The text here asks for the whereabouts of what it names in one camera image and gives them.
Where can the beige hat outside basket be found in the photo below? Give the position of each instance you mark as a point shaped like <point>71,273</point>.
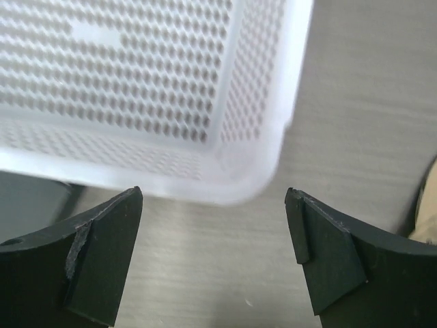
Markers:
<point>425,221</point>

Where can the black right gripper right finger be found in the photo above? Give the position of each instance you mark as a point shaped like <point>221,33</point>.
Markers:
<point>358,275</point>

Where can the white perforated plastic basket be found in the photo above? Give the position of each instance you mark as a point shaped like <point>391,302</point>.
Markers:
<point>188,100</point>

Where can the dark network switch box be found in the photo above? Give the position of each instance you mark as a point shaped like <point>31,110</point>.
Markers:
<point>29,204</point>

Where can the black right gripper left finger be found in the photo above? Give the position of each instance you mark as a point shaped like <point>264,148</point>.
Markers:
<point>72,273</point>

